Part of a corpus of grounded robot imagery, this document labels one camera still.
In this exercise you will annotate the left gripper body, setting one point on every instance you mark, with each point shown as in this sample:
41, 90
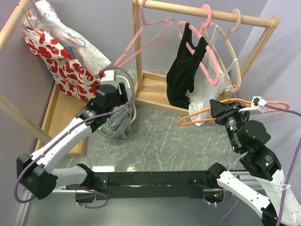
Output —
122, 99

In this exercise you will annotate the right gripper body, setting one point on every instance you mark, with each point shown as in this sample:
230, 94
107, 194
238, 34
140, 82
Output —
232, 117

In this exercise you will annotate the white sheer tank top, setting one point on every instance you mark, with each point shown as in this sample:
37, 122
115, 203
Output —
203, 91

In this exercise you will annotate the pink plastic hanger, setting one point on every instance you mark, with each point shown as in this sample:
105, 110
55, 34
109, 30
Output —
206, 48

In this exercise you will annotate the black tank top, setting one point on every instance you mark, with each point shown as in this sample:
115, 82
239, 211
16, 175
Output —
180, 77

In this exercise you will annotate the beige wooden hanger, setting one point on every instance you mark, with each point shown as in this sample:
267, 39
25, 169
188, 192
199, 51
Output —
210, 34

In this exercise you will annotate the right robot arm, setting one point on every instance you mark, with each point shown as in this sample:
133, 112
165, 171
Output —
278, 207

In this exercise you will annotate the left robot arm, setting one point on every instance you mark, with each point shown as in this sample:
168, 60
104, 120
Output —
38, 172

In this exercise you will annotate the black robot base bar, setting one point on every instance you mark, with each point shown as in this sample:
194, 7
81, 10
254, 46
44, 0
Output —
154, 184

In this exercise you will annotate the white plastic laundry basket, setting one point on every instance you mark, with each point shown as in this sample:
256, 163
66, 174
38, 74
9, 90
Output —
129, 84

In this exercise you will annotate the right wooden clothes rack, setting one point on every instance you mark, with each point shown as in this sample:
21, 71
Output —
150, 90

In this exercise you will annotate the wooden clothes rack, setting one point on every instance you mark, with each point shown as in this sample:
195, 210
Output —
150, 90
27, 84

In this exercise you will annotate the red floral white garment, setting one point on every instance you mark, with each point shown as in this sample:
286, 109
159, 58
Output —
68, 73

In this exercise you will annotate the left wooden clothes rack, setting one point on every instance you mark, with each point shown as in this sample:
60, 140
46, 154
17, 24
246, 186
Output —
27, 84

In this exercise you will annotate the white pale pink garment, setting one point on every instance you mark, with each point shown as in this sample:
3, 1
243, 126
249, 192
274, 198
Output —
90, 57

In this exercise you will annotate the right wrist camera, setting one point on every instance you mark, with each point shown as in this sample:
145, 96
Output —
257, 106

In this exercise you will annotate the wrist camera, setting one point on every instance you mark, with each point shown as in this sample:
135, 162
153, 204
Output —
109, 78
257, 106

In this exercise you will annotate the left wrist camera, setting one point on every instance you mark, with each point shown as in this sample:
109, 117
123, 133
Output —
109, 78

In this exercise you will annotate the blue wire hanger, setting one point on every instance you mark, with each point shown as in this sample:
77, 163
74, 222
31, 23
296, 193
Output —
47, 20

